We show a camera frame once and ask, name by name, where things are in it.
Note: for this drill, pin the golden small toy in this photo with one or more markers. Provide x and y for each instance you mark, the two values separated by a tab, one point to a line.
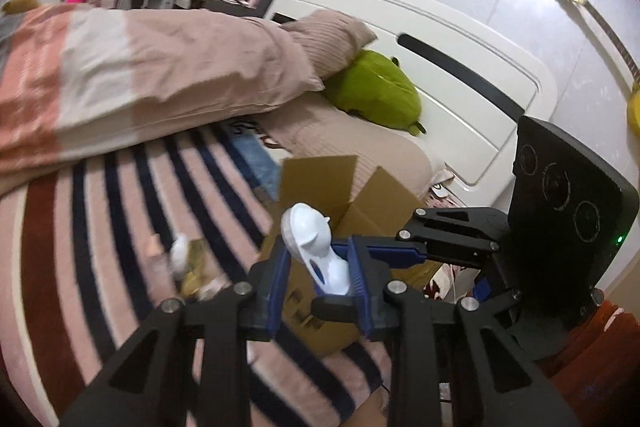
197	274

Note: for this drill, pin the red patterned cloth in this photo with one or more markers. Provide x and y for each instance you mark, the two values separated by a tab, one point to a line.
445	282

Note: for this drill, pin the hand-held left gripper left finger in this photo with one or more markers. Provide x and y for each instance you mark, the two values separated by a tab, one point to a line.
278	287

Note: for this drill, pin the striped pink blanket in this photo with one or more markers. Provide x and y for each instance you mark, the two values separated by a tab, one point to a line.
115	227

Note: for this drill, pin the yellow guitar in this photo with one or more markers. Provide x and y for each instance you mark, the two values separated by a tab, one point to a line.
607	34

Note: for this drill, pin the green plush toy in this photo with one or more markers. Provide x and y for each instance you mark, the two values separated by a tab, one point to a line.
375	89

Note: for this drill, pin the blue printed book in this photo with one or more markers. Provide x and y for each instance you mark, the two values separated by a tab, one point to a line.
255	159

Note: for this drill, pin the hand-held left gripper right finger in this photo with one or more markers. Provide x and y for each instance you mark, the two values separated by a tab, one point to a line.
359	279

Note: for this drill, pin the beige ribbed bed sheet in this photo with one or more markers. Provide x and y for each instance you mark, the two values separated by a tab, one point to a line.
350	142

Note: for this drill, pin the white bed headboard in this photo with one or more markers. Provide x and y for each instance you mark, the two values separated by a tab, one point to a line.
450	77

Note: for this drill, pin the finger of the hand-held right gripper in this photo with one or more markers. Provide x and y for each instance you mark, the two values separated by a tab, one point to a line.
400	253
481	291

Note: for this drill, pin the white crumpled small toy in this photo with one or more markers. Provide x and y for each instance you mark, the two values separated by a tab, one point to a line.
179	254

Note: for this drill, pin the person's right forearm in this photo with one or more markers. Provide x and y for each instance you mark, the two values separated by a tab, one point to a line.
600	367

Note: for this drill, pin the white plastic figurine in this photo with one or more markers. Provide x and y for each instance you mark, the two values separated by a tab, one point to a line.
312	247

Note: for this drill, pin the pink ribbed pillow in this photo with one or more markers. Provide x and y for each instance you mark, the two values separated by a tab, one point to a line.
325	39

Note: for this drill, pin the brown cardboard box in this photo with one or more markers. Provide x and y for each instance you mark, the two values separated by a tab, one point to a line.
370	207

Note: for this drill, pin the brown plush toy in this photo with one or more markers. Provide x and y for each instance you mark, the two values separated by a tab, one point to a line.
20	3

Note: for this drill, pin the pink and white duvet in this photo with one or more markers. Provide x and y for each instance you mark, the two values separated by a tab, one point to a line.
125	67

